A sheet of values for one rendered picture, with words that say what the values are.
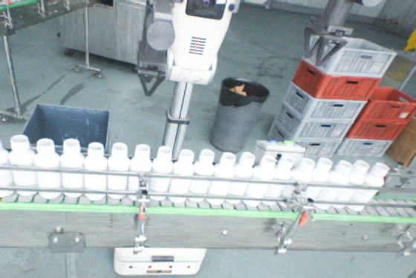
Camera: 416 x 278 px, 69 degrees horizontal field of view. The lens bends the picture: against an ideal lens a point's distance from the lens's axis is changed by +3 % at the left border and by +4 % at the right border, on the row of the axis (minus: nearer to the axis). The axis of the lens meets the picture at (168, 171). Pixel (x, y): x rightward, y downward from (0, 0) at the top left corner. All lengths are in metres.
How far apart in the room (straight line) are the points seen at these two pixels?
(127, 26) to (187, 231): 3.74
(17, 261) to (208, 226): 1.34
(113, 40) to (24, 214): 3.83
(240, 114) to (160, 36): 2.23
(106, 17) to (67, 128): 3.17
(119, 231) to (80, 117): 0.68
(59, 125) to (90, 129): 0.14
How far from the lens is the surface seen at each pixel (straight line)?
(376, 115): 3.76
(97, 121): 1.41
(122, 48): 4.50
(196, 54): 1.27
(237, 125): 2.88
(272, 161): 0.88
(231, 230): 0.96
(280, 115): 3.43
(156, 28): 0.63
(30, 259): 1.99
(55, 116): 1.43
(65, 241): 0.94
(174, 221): 0.88
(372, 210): 1.20
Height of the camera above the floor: 1.60
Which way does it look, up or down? 38 degrees down
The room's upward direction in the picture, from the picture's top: 12 degrees clockwise
